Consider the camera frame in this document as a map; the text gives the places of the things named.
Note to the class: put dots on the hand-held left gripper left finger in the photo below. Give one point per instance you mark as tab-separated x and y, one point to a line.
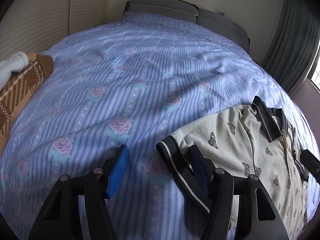
117	172

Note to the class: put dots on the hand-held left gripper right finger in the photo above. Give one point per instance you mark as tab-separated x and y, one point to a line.
198	172

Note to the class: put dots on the blue striped floral bedsheet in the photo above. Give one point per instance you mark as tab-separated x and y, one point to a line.
140	65

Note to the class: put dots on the cream printed polo shirt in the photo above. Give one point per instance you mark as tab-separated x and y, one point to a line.
230	130

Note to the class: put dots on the window with grille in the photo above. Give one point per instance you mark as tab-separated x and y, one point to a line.
316	75

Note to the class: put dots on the white garment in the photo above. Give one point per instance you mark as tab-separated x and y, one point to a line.
10	65

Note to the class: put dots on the cream wardrobe doors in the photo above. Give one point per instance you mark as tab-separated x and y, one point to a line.
50	12

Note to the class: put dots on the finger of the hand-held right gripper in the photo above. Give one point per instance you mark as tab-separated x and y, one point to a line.
311	162

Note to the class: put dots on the grey-green curtain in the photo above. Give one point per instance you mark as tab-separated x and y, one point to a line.
292	42

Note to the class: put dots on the grey padded headboard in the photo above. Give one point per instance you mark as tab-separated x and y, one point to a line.
175	10

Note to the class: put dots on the brown plaid sweater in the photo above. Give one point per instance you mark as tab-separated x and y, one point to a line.
22	85

